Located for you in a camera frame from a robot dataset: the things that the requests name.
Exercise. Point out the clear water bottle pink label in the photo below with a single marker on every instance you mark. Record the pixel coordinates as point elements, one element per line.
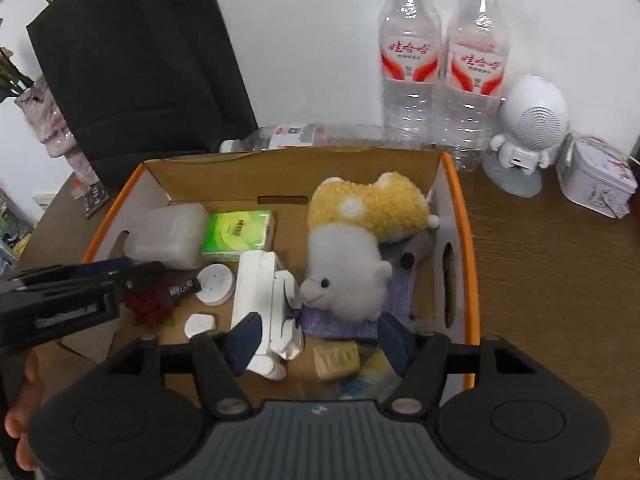
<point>300,136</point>

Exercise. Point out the small white rounded case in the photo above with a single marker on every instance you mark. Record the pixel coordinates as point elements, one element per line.
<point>199,325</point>

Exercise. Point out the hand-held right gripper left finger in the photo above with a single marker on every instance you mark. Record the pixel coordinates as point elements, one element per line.
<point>245,340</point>

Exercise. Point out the green tissue packet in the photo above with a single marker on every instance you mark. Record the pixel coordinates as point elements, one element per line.
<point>237,235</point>

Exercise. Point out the printed snack packet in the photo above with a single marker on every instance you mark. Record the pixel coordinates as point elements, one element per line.
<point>370,376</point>

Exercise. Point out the white astronaut speaker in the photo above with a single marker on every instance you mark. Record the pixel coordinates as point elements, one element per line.
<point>535,115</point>

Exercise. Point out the white wall socket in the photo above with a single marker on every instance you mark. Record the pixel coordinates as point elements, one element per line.
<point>44,198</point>

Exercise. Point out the dark red dried flower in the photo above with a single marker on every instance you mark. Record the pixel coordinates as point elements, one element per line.
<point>147,305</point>

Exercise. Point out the person's left hand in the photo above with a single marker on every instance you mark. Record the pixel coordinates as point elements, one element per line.
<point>32,375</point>

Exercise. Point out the white round disc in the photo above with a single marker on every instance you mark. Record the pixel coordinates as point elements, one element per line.
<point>216,284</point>

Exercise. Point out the mottled purple vase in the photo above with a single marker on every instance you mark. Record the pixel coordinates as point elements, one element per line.
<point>47,120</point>

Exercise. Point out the white folding phone stand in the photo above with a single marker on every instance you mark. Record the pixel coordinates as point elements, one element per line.
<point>257,290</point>

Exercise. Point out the small dark card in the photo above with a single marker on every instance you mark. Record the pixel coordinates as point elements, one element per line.
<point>94,199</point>

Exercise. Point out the tan rectangular block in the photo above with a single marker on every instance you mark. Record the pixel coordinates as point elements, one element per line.
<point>337,360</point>

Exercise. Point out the translucent plastic box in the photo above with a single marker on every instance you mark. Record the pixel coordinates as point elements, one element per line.
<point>167,235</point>

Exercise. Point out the clear water bottle red label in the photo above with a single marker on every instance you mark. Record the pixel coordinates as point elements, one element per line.
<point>410,60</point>
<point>475,75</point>

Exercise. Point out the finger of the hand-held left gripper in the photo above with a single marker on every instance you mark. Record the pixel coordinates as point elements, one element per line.
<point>107,266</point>
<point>142,275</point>

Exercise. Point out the red cardboard box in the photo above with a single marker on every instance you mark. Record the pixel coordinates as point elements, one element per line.
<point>450,240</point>

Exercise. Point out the white printed tin box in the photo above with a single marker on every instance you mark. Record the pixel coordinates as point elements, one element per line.
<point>595,180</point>

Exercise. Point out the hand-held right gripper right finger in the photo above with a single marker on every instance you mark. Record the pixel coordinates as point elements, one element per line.
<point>395,345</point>

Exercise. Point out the yellow and white plush toy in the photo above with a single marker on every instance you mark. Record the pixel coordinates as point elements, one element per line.
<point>350,270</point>

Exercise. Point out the colourful clutter pile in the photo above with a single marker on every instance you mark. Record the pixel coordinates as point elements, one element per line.
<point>12,240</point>

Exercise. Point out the small black tube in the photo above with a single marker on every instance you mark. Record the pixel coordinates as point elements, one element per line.
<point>185,288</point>

